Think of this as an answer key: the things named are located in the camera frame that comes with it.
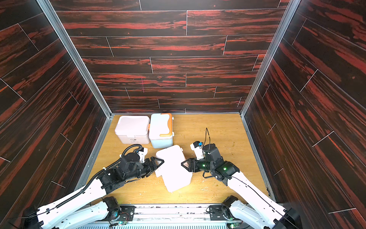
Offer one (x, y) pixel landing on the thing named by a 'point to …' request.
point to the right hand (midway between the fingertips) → (187, 161)
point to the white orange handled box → (160, 130)
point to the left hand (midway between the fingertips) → (163, 165)
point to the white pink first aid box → (176, 176)
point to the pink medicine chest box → (133, 130)
